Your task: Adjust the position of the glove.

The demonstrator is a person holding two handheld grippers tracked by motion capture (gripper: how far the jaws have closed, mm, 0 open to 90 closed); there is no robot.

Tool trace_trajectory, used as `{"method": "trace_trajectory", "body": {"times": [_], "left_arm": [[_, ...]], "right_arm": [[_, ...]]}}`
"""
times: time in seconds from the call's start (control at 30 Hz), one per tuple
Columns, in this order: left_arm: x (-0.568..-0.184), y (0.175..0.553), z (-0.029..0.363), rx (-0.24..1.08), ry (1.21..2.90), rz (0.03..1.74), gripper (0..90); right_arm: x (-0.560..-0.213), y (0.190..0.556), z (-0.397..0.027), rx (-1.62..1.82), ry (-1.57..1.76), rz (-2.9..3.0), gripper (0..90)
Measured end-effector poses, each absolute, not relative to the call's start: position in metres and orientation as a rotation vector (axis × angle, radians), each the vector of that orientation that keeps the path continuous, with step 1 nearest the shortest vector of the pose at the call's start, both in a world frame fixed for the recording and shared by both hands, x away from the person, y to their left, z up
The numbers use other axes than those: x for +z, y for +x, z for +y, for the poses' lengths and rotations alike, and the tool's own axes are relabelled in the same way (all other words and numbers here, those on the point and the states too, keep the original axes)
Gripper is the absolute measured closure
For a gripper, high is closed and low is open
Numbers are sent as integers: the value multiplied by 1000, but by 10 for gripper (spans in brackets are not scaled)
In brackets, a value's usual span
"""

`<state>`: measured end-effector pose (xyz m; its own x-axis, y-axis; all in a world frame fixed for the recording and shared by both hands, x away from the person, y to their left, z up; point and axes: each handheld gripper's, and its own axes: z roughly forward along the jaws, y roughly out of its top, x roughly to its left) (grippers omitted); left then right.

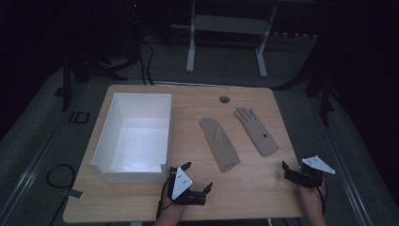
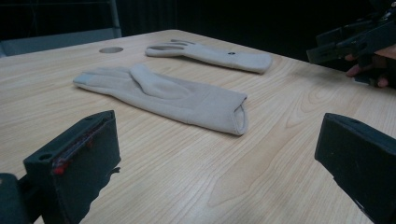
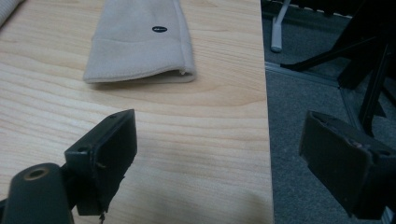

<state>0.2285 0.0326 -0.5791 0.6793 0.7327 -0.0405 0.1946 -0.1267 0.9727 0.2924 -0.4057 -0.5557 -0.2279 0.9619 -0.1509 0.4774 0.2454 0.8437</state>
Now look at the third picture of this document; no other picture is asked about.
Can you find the white metal table frame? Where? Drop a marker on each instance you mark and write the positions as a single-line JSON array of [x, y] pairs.
[[278, 28]]

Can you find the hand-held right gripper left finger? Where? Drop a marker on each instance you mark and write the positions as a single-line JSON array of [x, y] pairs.
[[112, 155]]

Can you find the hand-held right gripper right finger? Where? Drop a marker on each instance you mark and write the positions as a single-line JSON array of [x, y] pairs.
[[339, 161]]

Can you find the beige sock with black mark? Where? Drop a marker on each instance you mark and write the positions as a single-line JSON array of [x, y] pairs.
[[140, 46]]

